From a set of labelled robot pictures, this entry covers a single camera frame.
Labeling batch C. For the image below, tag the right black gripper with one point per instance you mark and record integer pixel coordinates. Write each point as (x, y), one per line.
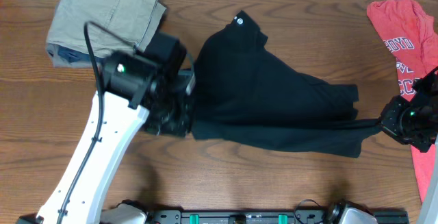
(390, 120)

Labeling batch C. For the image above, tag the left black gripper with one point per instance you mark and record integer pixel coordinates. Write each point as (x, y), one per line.
(174, 122)

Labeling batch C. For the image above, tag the black polo shirt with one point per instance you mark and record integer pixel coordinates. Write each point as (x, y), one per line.
(245, 94)

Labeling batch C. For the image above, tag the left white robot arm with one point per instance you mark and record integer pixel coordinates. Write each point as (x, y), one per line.
(135, 92)

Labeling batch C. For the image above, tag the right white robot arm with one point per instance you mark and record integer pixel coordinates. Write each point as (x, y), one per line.
(347, 212)

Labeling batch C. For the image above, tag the red printed t-shirt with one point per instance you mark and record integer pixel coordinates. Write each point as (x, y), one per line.
(408, 32)

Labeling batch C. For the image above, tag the folded khaki pants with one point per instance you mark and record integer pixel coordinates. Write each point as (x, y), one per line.
(125, 25)

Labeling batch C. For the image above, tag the folded blue grey garment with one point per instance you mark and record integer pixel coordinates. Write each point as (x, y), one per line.
(67, 58)

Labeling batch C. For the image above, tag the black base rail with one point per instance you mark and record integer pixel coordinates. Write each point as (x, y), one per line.
(239, 218)

